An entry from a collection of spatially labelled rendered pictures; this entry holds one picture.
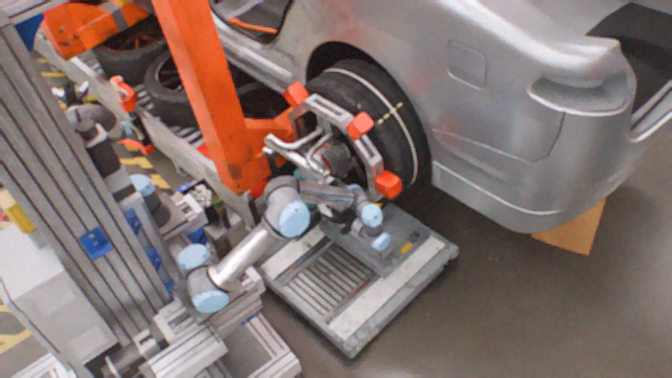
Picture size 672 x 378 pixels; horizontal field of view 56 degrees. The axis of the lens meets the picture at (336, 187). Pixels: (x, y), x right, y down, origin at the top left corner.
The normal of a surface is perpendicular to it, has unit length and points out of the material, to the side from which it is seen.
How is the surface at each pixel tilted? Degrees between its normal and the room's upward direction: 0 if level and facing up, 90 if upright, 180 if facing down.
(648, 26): 0
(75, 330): 90
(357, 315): 0
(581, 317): 0
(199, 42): 90
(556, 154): 90
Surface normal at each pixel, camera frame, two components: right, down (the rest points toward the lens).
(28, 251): -0.12, -0.68
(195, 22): 0.69, 0.47
